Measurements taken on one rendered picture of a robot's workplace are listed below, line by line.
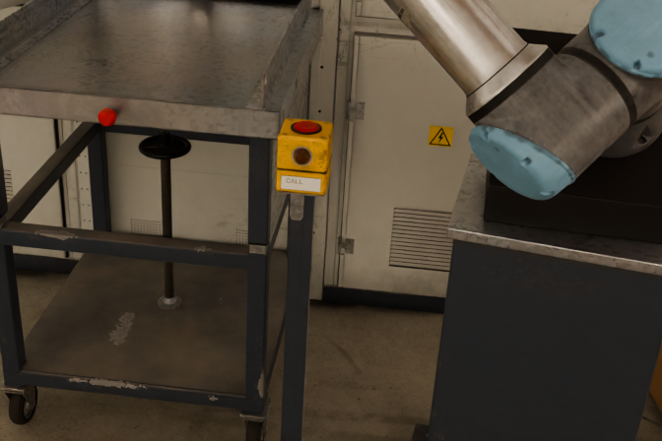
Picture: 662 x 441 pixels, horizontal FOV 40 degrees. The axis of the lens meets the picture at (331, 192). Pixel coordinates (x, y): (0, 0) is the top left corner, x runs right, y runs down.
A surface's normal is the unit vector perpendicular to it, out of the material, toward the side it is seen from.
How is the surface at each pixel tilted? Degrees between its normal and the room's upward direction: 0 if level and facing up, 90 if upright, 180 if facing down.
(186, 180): 90
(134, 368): 0
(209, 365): 0
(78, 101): 90
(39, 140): 90
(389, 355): 0
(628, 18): 40
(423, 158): 90
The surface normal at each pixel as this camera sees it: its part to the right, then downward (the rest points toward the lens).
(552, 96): 0.22, -0.16
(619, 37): -0.02, -0.39
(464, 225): 0.05, -0.89
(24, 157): -0.11, 0.44
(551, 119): -0.01, -0.09
